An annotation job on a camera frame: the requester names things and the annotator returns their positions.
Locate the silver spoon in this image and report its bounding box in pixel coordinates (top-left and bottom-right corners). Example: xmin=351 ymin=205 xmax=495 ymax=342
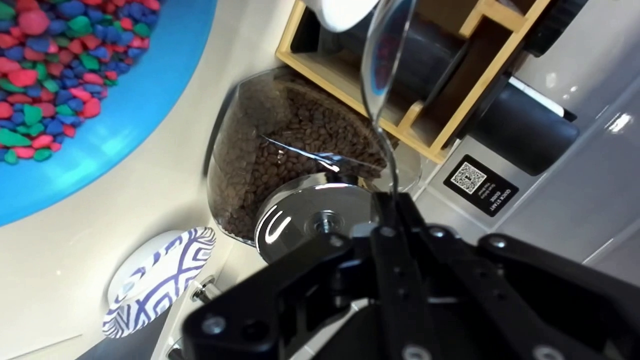
xmin=360 ymin=0 xmax=419 ymax=197

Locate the silver coffee machine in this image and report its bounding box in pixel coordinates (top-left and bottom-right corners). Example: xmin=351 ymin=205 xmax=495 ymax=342
xmin=414 ymin=0 xmax=640 ymax=281

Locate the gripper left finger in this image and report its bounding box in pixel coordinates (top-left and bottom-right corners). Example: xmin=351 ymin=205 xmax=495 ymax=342
xmin=182 ymin=192 xmax=442 ymax=360

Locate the wooden organizer box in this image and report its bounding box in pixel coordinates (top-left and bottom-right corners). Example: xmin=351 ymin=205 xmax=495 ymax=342
xmin=275 ymin=0 xmax=552 ymax=165

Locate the paper cup with blue pattern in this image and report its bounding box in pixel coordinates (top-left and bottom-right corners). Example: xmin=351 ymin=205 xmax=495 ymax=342
xmin=102 ymin=226 xmax=217 ymax=340

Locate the black cylinder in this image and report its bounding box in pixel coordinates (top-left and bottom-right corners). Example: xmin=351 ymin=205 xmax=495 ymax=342
xmin=459 ymin=80 xmax=582 ymax=177

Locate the white cup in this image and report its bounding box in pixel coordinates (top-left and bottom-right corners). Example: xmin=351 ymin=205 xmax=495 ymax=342
xmin=303 ymin=0 xmax=382 ymax=34

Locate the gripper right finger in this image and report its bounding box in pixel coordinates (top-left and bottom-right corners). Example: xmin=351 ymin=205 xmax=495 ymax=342
xmin=397 ymin=192 xmax=640 ymax=360

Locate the small silver knob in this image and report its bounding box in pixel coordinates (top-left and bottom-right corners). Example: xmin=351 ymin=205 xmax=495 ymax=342
xmin=191 ymin=276 xmax=217 ymax=304

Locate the silver jar lid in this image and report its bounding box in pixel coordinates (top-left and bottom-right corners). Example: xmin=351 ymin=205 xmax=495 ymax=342
xmin=254 ymin=173 xmax=397 ymax=264

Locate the heap of coloured pebbles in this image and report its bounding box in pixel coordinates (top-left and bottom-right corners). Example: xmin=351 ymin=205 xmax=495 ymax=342
xmin=0 ymin=0 xmax=162 ymax=166

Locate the glass jar of coffee beans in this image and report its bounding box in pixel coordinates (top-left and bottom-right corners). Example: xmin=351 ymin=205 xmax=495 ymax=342
xmin=204 ymin=66 xmax=422 ymax=249

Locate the blue bowl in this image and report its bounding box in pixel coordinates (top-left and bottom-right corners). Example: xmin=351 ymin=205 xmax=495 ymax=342
xmin=0 ymin=0 xmax=219 ymax=228

